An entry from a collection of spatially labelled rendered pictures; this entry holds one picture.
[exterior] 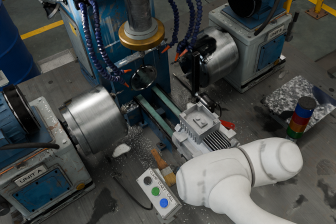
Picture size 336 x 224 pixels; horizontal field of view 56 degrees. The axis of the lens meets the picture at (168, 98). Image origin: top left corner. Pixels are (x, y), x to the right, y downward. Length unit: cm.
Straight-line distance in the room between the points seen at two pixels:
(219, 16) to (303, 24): 209
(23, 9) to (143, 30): 315
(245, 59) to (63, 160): 92
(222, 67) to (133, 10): 52
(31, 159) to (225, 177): 73
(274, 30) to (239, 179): 100
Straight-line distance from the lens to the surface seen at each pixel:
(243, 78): 165
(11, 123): 112
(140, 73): 148
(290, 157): 75
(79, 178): 138
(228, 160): 73
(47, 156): 119
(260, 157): 77
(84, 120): 124
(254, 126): 161
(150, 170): 116
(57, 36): 364
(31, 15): 411
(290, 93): 162
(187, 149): 121
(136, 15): 117
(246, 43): 149
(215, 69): 145
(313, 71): 193
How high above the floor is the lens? 210
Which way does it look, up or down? 50 degrees down
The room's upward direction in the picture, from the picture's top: 6 degrees counter-clockwise
